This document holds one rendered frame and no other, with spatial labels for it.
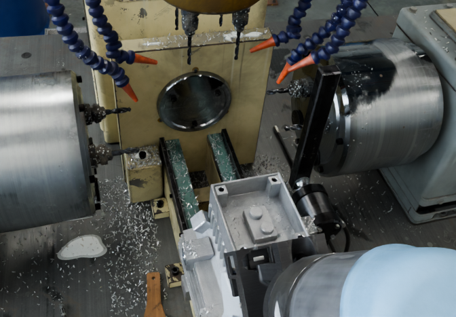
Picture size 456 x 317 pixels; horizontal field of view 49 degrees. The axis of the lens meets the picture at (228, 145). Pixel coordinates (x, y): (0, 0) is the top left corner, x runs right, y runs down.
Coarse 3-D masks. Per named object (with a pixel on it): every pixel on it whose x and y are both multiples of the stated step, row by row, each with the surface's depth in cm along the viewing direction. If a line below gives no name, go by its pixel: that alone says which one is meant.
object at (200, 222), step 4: (200, 212) 71; (204, 212) 71; (196, 216) 71; (200, 216) 71; (204, 216) 70; (192, 220) 71; (196, 220) 71; (200, 220) 70; (204, 220) 70; (208, 220) 71; (192, 224) 71; (196, 224) 71; (200, 224) 70; (204, 224) 70; (208, 224) 70; (196, 228) 70; (200, 228) 71; (204, 228) 71; (208, 228) 71; (200, 232) 71
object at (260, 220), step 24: (216, 192) 67; (240, 192) 70; (264, 192) 71; (288, 192) 68; (216, 216) 67; (240, 216) 68; (264, 216) 67; (288, 216) 68; (216, 240) 69; (240, 240) 65; (264, 240) 65
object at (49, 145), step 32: (0, 96) 74; (32, 96) 74; (64, 96) 75; (0, 128) 71; (32, 128) 72; (64, 128) 73; (0, 160) 71; (32, 160) 72; (64, 160) 73; (96, 160) 79; (0, 192) 72; (32, 192) 73; (64, 192) 75; (96, 192) 85; (0, 224) 76; (32, 224) 78
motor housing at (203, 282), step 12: (192, 228) 74; (180, 240) 74; (180, 252) 74; (216, 252) 69; (204, 264) 68; (216, 264) 68; (192, 276) 69; (204, 276) 67; (216, 276) 67; (192, 288) 69; (204, 288) 66; (216, 288) 66; (192, 300) 70; (204, 300) 65; (216, 300) 65
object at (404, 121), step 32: (320, 64) 90; (352, 64) 86; (384, 64) 87; (416, 64) 88; (352, 96) 84; (384, 96) 85; (416, 96) 86; (288, 128) 88; (352, 128) 84; (384, 128) 86; (416, 128) 88; (320, 160) 95; (352, 160) 88; (384, 160) 91
